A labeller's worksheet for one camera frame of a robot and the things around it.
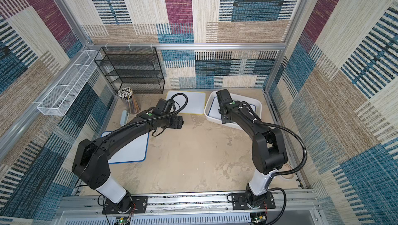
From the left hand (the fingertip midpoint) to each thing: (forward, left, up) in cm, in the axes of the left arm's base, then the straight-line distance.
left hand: (179, 121), depth 87 cm
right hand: (+8, -26, 0) cm, 28 cm away
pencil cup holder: (+18, +32, -5) cm, 37 cm away
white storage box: (+24, -41, -7) cm, 48 cm away
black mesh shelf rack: (+41, +32, +7) cm, 52 cm away
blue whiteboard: (+16, -21, -11) cm, 29 cm away
